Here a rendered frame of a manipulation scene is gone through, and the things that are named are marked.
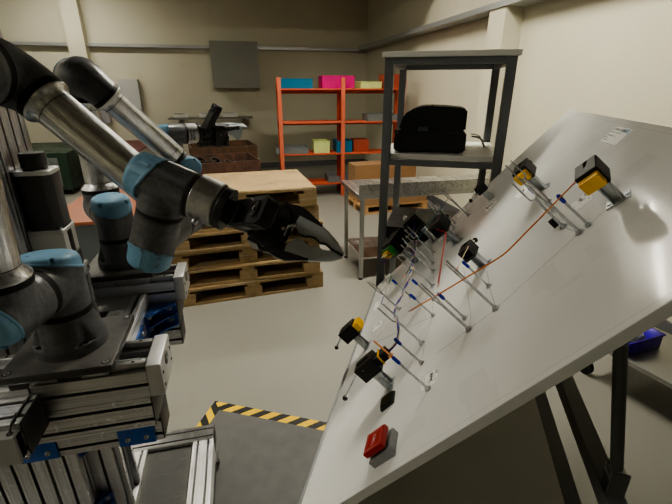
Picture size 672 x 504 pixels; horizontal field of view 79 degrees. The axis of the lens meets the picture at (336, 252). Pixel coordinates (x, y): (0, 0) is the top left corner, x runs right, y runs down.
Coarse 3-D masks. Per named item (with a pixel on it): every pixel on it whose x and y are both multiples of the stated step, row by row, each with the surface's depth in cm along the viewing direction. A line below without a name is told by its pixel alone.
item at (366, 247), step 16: (432, 176) 439; (448, 176) 439; (464, 176) 439; (352, 192) 381; (368, 192) 362; (400, 192) 369; (416, 192) 372; (432, 192) 376; (448, 192) 380; (464, 192) 384; (352, 240) 434; (368, 240) 434; (368, 256) 393
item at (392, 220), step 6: (396, 210) 214; (402, 210) 214; (408, 210) 214; (420, 210) 214; (426, 210) 214; (432, 210) 214; (444, 210) 214; (450, 210) 214; (390, 216) 204; (396, 216) 204; (402, 216) 204; (432, 216) 204; (450, 216) 204; (390, 222) 195; (396, 222) 195; (402, 222) 195; (390, 228) 190; (396, 228) 189; (402, 228) 188; (390, 234) 191; (408, 234) 189; (420, 234) 187; (426, 240) 188
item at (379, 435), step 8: (384, 424) 78; (376, 432) 78; (384, 432) 76; (368, 440) 78; (376, 440) 76; (384, 440) 75; (368, 448) 76; (376, 448) 75; (384, 448) 75; (368, 456) 76
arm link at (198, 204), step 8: (208, 176) 66; (200, 184) 64; (208, 184) 64; (216, 184) 64; (224, 184) 66; (192, 192) 63; (200, 192) 63; (208, 192) 63; (216, 192) 64; (192, 200) 63; (200, 200) 63; (208, 200) 63; (216, 200) 64; (192, 208) 64; (200, 208) 63; (208, 208) 63; (192, 216) 66; (200, 216) 64; (208, 216) 64; (208, 224) 66
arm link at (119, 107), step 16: (64, 64) 118; (80, 64) 118; (64, 80) 119; (80, 80) 118; (96, 80) 119; (112, 80) 124; (80, 96) 121; (96, 96) 120; (112, 96) 129; (112, 112) 125; (128, 112) 127; (128, 128) 130; (144, 128) 131; (160, 128) 136; (160, 144) 135; (176, 144) 140; (176, 160) 140; (192, 160) 141
